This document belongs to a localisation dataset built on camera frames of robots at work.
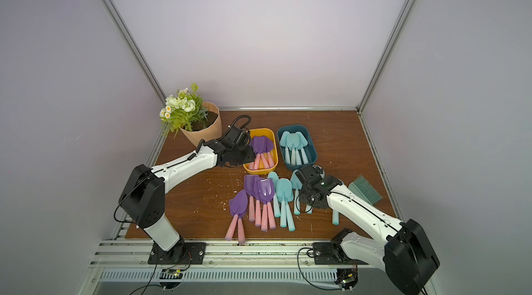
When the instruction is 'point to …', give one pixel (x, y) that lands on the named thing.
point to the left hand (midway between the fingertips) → (256, 156)
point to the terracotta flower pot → (208, 127)
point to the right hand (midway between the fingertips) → (306, 190)
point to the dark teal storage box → (310, 149)
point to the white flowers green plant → (185, 111)
